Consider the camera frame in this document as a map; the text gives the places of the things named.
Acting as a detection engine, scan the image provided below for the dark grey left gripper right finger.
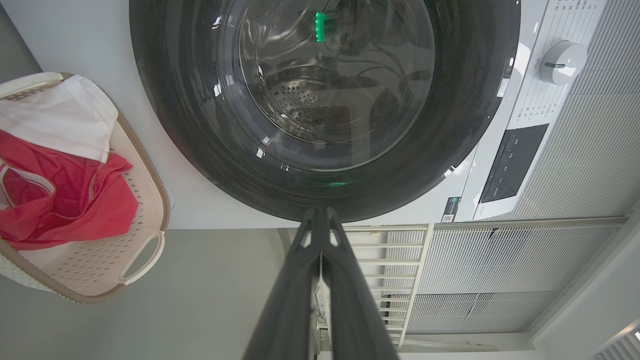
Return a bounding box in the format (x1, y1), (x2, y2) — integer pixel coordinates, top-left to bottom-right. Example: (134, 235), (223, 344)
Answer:
(322, 207), (401, 360)

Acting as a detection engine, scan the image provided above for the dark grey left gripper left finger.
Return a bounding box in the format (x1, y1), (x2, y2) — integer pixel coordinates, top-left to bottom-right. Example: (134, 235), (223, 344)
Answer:
(242, 207), (323, 360)

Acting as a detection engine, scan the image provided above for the black round glass washer door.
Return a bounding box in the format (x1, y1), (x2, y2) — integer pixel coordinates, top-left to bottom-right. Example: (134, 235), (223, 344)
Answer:
(129, 0), (522, 223)

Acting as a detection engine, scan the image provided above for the red and white garment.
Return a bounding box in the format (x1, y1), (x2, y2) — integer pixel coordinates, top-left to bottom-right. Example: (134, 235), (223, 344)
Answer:
(0, 75), (140, 251)

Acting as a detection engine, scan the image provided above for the cream perforated laundry basket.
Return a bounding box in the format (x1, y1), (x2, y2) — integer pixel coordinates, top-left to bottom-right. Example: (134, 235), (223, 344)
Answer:
(0, 72), (171, 304)

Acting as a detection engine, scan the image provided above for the white washing machine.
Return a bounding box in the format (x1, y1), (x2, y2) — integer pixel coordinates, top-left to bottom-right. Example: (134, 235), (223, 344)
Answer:
(0, 0), (608, 231)

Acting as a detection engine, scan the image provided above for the white slatted railing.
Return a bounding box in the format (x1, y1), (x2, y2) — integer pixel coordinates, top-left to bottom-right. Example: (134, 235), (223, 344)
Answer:
(285, 224), (435, 351)

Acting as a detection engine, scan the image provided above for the steel perforated washer drum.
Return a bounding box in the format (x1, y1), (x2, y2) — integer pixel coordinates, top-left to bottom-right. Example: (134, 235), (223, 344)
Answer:
(240, 0), (436, 151)

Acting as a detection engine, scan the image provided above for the black washer display panel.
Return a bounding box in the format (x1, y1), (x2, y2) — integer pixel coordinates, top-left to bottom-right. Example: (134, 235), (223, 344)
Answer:
(479, 123), (550, 204)

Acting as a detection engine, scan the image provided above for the white round control knob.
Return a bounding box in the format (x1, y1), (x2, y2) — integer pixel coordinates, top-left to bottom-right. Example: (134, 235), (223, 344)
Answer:
(538, 41), (588, 86)

